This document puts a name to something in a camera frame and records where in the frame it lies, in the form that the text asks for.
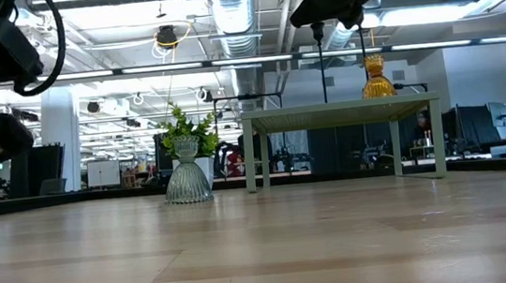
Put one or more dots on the tall black candlestick holder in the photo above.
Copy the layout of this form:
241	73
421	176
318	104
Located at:
318	28
358	21

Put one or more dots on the amber glass candle holder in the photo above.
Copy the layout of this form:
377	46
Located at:
377	86

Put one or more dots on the clear ribbed glass candle holder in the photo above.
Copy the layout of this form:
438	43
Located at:
188	181

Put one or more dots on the black cabinet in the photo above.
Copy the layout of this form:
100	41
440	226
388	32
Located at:
34	169

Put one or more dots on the white pillar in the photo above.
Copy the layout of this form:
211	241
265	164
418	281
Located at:
61	147

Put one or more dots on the grey chair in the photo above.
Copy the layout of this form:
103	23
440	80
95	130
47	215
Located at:
53	187

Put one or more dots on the overhead light bar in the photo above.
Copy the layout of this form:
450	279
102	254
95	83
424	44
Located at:
249	60

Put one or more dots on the green mesh metal shelf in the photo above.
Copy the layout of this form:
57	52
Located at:
339	113

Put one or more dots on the white cabinet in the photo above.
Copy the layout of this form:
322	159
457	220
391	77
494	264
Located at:
103	173

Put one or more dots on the person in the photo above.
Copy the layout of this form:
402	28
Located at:
235	162
422	126

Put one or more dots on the black hanging ceiling device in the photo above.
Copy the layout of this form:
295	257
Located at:
166	35

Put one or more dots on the black background screen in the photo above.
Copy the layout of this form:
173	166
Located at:
468	128

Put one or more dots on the small potted green plant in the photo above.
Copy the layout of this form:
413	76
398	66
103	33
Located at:
185	125

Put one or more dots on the slanted silver ventilation duct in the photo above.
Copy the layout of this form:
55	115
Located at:
338	38

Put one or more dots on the large silver ventilation duct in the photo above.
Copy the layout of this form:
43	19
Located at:
234	11

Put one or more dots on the black aluminium table frame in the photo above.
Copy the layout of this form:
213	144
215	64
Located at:
98	196

